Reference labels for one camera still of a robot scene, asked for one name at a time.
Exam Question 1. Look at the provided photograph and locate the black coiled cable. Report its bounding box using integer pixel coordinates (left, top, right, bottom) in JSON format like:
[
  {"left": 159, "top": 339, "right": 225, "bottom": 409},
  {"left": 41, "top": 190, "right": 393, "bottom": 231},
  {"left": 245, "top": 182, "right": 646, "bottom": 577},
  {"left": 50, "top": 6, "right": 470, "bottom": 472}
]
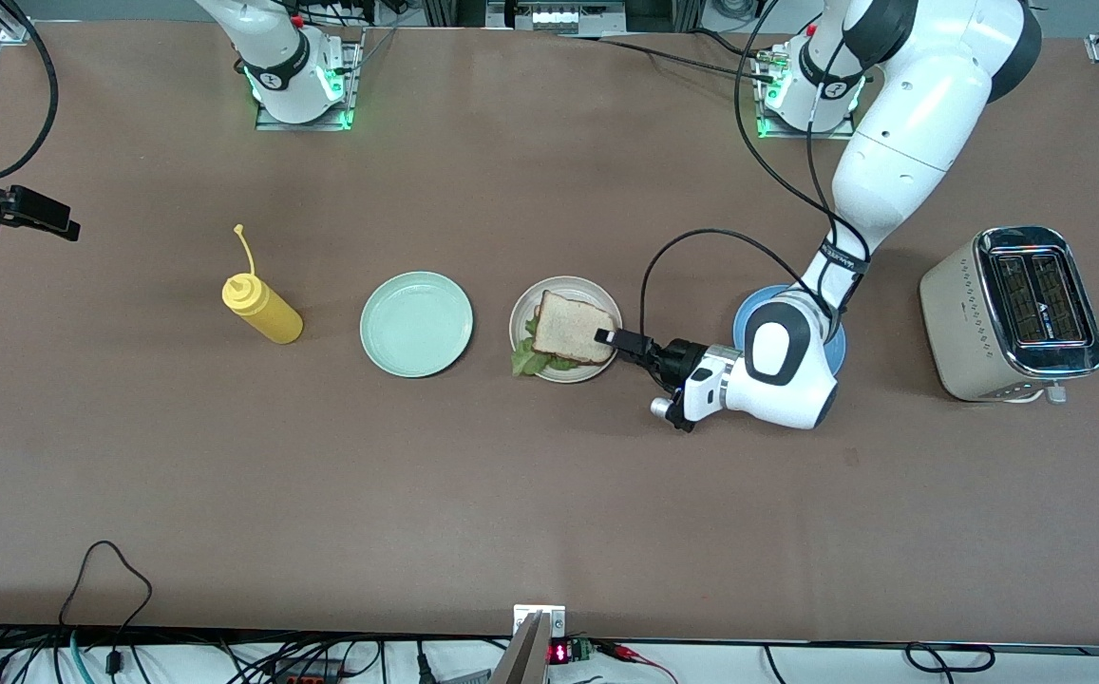
[{"left": 905, "top": 643, "right": 996, "bottom": 674}]

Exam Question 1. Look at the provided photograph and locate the black cable to arm base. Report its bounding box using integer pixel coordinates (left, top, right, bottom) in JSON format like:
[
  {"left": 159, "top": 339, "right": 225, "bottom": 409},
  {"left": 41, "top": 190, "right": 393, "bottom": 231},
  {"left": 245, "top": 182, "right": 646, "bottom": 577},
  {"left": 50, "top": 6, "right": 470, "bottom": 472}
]
[{"left": 559, "top": 33, "right": 783, "bottom": 85}]

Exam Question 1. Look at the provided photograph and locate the green lettuce leaf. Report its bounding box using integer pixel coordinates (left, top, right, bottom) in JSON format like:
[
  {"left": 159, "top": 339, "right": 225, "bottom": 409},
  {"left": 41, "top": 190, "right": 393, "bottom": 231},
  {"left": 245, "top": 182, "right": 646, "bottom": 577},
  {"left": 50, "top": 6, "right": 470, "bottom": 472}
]
[{"left": 510, "top": 316, "right": 580, "bottom": 378}]

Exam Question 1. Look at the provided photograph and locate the mint green plate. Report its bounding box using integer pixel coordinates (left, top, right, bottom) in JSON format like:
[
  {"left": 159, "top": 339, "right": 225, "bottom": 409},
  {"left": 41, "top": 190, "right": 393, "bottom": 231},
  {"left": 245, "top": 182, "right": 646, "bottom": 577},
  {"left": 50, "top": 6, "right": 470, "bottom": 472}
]
[{"left": 359, "top": 271, "right": 475, "bottom": 379}]

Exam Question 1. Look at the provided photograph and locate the red clip lead wire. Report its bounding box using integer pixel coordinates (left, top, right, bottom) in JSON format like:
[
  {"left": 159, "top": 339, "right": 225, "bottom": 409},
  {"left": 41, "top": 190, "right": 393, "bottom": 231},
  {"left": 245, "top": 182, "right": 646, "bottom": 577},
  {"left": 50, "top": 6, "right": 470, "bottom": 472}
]
[{"left": 597, "top": 641, "right": 678, "bottom": 683}]

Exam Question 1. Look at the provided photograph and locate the blue plate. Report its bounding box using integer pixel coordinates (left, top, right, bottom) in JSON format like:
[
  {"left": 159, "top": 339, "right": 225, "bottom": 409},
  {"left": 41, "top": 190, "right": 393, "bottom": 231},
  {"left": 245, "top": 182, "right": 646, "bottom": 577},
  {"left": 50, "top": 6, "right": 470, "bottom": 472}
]
[{"left": 732, "top": 284, "right": 847, "bottom": 376}]

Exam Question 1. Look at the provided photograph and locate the beige plate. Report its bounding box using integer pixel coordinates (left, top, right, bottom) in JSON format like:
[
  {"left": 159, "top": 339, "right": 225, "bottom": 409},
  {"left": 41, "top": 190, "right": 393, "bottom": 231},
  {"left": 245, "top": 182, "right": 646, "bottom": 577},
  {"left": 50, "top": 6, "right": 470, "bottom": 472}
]
[{"left": 508, "top": 275, "right": 624, "bottom": 385}]

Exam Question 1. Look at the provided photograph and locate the thin black cable loop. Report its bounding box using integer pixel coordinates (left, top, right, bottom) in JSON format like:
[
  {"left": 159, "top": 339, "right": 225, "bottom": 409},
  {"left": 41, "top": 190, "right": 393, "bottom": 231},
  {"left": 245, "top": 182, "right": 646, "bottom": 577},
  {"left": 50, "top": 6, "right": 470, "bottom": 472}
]
[{"left": 58, "top": 541, "right": 153, "bottom": 666}]

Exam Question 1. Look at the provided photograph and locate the toasted bread slice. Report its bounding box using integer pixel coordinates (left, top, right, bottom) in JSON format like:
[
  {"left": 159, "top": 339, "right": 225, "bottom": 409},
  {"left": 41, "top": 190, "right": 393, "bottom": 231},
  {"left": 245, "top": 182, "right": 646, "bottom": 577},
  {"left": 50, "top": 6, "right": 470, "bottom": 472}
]
[{"left": 531, "top": 290, "right": 619, "bottom": 366}]

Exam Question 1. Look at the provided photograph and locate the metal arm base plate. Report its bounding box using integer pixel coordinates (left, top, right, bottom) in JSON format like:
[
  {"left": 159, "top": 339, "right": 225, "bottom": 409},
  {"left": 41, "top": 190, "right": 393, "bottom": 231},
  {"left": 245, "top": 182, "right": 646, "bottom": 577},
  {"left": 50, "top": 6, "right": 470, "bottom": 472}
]
[
  {"left": 755, "top": 47, "right": 857, "bottom": 141},
  {"left": 255, "top": 27, "right": 366, "bottom": 132}
]

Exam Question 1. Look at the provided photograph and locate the grey metal camera bar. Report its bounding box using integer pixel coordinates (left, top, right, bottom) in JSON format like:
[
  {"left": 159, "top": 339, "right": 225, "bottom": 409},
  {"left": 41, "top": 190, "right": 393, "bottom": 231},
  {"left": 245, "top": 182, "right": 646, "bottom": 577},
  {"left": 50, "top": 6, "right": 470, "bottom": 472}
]
[{"left": 490, "top": 611, "right": 550, "bottom": 684}]

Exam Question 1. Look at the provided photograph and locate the yellow squeeze bottle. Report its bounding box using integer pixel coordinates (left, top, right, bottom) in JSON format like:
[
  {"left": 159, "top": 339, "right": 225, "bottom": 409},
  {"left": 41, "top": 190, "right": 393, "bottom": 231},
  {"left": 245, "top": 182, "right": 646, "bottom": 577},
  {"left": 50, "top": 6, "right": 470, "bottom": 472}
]
[{"left": 220, "top": 223, "right": 305, "bottom": 346}]

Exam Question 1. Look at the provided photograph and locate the cream and chrome toaster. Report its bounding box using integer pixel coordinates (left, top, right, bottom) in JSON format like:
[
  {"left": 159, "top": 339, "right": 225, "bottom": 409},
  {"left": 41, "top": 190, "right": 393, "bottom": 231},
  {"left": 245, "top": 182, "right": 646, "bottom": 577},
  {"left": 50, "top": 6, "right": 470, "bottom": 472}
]
[{"left": 919, "top": 226, "right": 1099, "bottom": 406}]

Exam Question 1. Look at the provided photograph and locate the lit control box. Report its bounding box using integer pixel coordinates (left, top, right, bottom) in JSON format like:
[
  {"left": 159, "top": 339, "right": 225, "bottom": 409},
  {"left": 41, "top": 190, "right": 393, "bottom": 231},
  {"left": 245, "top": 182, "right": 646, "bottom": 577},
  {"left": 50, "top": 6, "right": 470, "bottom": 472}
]
[{"left": 485, "top": 0, "right": 628, "bottom": 36}]

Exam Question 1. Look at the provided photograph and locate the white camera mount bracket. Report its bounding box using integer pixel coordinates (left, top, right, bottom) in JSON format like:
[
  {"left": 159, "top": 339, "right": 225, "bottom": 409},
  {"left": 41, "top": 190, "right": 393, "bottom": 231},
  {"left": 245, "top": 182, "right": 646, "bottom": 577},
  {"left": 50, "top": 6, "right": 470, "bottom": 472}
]
[{"left": 514, "top": 605, "right": 566, "bottom": 637}]

